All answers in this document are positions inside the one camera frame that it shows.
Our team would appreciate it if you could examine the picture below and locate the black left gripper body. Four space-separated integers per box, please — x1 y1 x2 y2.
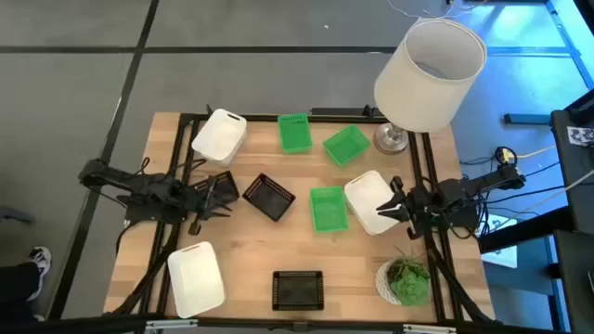
182 175 218 236

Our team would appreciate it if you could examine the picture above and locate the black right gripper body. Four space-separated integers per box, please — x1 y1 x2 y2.
392 175 437 241

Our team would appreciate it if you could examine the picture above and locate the white plastic basket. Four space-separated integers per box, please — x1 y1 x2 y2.
166 240 226 320
343 170 401 237
190 108 248 167

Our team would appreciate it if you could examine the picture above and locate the green mesh plastic basket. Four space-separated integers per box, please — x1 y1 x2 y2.
277 113 314 155
309 186 350 234
322 123 372 168

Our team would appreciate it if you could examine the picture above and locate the black mesh plastic basket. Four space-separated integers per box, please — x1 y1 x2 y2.
271 270 325 312
241 173 297 223
188 170 241 209

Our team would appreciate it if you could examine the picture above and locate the potted green plant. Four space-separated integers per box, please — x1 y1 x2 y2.
375 247 433 307

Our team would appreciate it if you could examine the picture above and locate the white floor box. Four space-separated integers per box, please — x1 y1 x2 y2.
482 215 519 269

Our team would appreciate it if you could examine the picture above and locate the white shade table lamp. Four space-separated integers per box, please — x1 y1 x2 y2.
373 17 488 156

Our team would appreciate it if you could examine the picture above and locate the black side desk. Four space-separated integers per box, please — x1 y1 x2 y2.
477 87 594 334

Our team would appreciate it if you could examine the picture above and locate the person's shoe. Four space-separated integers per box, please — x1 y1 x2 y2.
26 246 53 302

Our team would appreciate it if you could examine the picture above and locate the printed paper tag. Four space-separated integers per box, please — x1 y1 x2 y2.
566 125 594 148

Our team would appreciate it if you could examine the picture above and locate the person's leg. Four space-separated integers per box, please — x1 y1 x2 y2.
0 261 42 322

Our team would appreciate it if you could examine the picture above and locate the yellow cable plug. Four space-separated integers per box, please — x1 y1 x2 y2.
495 146 519 166

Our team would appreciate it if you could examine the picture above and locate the black cable bundle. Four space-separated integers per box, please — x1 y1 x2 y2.
458 157 573 238

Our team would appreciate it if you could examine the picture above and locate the beige cable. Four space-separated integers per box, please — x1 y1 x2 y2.
516 144 558 160

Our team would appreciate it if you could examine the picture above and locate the thick white cable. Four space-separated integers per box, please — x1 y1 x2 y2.
523 169 594 214

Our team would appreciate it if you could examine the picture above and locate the thin white floor cable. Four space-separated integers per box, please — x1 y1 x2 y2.
387 0 488 20

